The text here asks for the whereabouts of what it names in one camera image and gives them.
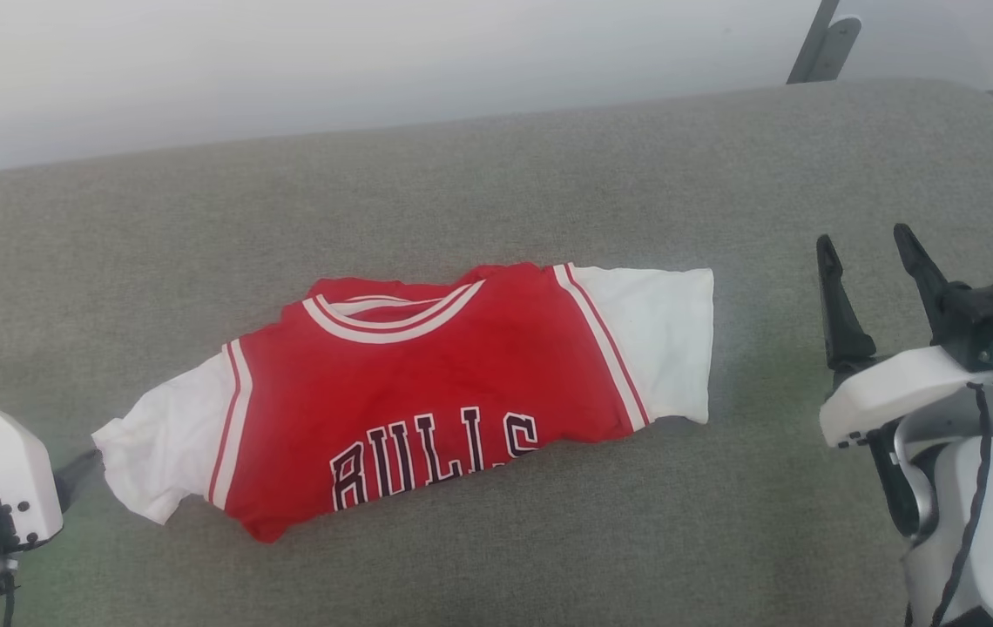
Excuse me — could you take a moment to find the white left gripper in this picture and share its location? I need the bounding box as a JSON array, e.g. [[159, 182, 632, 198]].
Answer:
[[0, 397, 106, 546]]

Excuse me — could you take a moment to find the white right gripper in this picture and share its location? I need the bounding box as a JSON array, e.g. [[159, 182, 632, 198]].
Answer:
[[815, 223, 993, 450]]

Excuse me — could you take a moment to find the red Bulls jersey shirt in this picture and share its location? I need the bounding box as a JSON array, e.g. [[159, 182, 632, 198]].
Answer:
[[91, 260, 716, 544]]

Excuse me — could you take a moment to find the grey metal slanted pole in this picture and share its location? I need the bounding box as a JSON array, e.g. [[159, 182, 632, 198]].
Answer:
[[786, 0, 842, 86]]

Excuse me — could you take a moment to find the grey-green fabric sofa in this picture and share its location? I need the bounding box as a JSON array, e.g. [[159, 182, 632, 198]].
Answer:
[[0, 78, 993, 627]]

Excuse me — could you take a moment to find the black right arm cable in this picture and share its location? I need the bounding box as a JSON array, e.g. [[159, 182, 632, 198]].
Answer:
[[930, 381, 993, 627]]

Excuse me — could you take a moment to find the grey rounded pole bracket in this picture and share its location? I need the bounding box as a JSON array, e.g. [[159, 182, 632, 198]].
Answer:
[[805, 15, 862, 84]]

